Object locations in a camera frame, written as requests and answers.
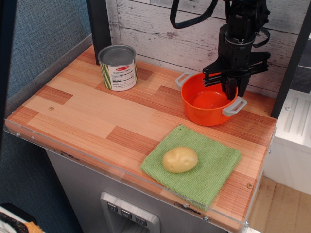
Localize green microfibre towel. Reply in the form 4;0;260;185
140;125;242;209

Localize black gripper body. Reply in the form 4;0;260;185
203;25;271;87

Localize grey toy fridge cabinet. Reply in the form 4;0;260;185
47;150;226;233

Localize white toy sink unit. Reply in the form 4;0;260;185
263;89;311;194

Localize silver dispenser panel with buttons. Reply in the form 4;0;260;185
100;192;160;233

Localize black left frame post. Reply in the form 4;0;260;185
86;0;112;65

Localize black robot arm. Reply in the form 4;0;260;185
203;0;271;100

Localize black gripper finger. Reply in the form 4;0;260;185
237;75;250;97
221;77;237;100

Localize black frame post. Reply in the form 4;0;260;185
271;3;311;119
86;0;112;65

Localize yellow toy potato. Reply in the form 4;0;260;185
162;147;198;173

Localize orange toy pot grey handles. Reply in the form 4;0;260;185
175;72;247;126

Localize toy tin can white label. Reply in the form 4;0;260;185
98;44;138;91

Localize black right frame post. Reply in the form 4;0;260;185
271;3;311;119

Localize clear acrylic table guard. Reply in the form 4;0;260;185
4;37;276;233

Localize orange plush object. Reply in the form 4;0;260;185
24;222;43;233

